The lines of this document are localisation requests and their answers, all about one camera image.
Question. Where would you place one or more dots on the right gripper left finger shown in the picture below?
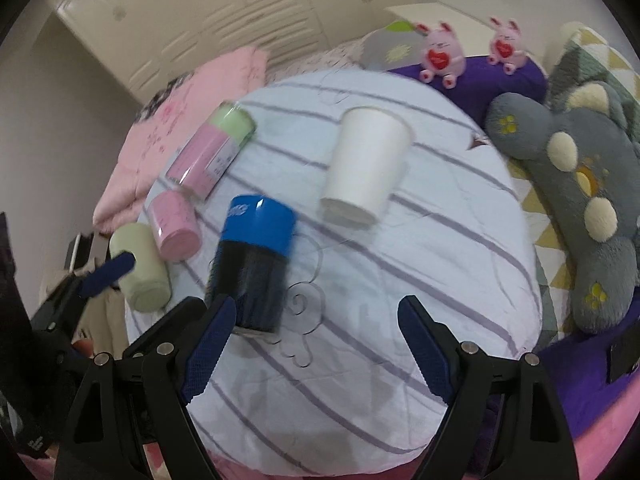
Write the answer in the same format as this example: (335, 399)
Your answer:
(168, 367)

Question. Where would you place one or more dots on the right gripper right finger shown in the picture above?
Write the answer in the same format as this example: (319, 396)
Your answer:
(503, 420)

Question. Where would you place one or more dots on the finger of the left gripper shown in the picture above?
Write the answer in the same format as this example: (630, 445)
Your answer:
(108, 274)

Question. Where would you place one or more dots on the blue black metal can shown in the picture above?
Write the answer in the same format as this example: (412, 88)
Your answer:
(251, 260)

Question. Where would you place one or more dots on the pale green cup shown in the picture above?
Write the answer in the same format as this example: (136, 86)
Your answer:
(146, 287)

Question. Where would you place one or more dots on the white paper cup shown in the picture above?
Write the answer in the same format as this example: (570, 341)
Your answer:
(367, 164)

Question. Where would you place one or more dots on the small pink canister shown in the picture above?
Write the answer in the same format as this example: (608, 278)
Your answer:
(177, 234)

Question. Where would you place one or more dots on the tall pink green canister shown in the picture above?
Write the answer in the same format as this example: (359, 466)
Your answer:
(207, 155)

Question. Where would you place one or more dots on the white striped table cloth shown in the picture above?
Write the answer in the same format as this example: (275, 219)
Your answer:
(337, 391)

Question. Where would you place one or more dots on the folded pink quilt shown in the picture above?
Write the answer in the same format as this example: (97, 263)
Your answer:
(166, 123)

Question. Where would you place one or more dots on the cream wardrobe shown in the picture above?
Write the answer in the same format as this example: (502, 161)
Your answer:
(145, 43)

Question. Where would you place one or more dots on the grey plush toy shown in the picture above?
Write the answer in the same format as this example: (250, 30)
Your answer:
(586, 166)

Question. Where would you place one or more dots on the floral bed sheet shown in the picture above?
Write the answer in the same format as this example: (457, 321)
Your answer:
(345, 55)

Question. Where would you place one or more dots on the purple blanket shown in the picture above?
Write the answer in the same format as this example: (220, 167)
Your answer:
(482, 82)

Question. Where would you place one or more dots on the left pink bunny plush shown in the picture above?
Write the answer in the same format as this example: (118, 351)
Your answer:
(442, 55)

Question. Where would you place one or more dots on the pink bunny plush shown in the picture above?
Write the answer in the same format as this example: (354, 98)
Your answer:
(507, 46)
(442, 55)

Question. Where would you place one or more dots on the right pink bunny plush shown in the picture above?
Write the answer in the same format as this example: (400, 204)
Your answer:
(507, 46)

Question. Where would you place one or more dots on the triangle patterned pillow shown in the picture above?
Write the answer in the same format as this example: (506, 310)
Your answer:
(578, 54)

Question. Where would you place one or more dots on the grey flower cushion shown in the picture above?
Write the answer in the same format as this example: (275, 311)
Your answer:
(396, 45)

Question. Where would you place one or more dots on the white bedside shelf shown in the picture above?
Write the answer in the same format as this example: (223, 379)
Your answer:
(472, 33)

